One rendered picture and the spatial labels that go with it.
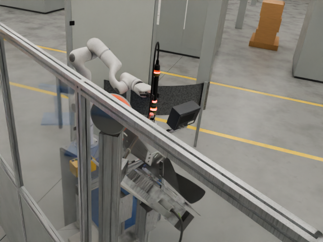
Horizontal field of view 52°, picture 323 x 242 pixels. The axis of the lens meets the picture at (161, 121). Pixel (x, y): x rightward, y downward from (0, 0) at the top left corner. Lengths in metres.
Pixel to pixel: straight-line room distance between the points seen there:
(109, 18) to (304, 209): 3.04
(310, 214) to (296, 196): 0.29
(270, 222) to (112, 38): 3.44
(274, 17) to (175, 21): 3.02
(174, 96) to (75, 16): 1.47
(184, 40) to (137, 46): 4.10
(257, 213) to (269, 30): 9.37
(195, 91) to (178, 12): 4.16
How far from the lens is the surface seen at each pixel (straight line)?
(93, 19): 3.78
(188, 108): 2.87
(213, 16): 6.21
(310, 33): 7.88
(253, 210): 0.74
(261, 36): 10.05
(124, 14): 4.00
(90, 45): 2.34
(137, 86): 2.09
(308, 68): 8.08
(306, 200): 4.30
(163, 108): 4.14
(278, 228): 0.72
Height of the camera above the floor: 2.50
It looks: 29 degrees down
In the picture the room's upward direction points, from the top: 6 degrees clockwise
